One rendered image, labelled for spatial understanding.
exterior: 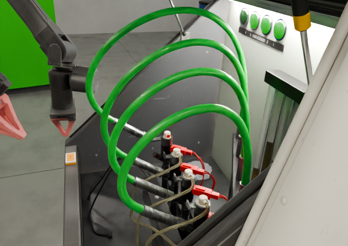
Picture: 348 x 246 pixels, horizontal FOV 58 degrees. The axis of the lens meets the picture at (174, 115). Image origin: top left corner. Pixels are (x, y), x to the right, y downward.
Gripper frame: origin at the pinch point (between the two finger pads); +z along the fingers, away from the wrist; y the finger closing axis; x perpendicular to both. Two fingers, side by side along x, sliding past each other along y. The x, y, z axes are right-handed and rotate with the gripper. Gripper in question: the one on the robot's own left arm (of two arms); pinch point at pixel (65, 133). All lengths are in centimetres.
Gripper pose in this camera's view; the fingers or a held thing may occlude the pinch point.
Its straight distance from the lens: 98.4
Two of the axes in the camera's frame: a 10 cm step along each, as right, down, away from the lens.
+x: -9.6, 0.6, -2.8
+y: -2.7, -4.5, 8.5
